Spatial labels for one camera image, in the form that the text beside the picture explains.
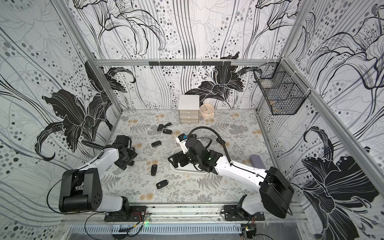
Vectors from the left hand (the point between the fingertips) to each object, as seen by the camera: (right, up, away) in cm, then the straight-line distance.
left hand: (133, 160), depth 90 cm
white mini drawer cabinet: (+33, +34, +12) cm, 49 cm away
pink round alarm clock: (+47, +33, +25) cm, 63 cm away
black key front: (+19, -11, -9) cm, 24 cm away
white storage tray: (+35, +2, -22) cm, 42 cm away
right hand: (+28, +7, -13) cm, 32 cm away
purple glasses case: (+75, 0, -2) cm, 75 cm away
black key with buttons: (+11, +9, +8) cm, 17 cm away
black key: (+13, -4, -2) cm, 14 cm away
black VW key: (+18, +18, +14) cm, 29 cm away
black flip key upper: (+12, +20, +17) cm, 29 cm away
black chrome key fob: (+17, +22, +20) cm, 34 cm away
